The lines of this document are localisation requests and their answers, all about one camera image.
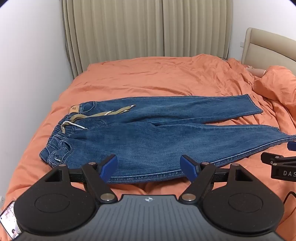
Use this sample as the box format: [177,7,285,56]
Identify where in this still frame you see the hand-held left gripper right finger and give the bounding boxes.
[179,154,252,204]

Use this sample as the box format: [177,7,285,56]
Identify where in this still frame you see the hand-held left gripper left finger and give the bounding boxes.
[44,154,118,204]

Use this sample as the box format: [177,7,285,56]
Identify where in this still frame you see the blue denim pants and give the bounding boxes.
[40,93,296,186]

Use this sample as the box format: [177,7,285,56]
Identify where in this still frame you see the beige fabric belt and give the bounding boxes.
[69,104,137,124]

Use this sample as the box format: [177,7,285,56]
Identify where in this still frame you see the orange pillow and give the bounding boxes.
[253,65,296,109]

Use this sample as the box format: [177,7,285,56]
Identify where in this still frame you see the orange bed sheet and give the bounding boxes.
[5,54,296,224]

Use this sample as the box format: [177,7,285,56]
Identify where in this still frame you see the beige padded headboard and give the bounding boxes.
[240,28,296,71]

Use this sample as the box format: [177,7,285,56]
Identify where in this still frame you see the smartphone with lit screen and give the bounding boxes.
[0,201,23,240]

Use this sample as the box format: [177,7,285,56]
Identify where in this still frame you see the beige pleated curtain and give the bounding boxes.
[162,0,233,58]
[61,0,165,79]

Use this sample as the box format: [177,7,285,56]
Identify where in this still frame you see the black cable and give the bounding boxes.
[283,191,296,207]

